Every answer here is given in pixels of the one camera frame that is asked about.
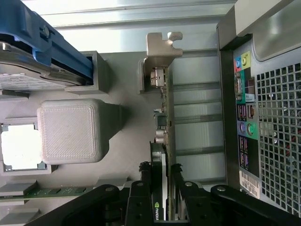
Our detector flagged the open black PC case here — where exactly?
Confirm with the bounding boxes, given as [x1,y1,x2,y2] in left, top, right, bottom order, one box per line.
[216,0,301,217]

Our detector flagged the green RAM stick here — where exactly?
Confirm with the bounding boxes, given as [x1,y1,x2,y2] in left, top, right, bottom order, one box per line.
[0,186,95,201]

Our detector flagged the grey parts rack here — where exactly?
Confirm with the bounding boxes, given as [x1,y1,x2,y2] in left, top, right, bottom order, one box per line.
[0,50,174,226]

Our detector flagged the hard drive in blue caddy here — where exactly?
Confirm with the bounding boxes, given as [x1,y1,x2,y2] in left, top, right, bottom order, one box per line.
[0,0,94,85]

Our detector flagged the silver CPU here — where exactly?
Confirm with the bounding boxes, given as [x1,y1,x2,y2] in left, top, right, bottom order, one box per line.
[0,123,47,171]

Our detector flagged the silver hard disk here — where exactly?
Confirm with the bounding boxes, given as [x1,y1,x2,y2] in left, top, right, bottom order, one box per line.
[0,40,85,91]

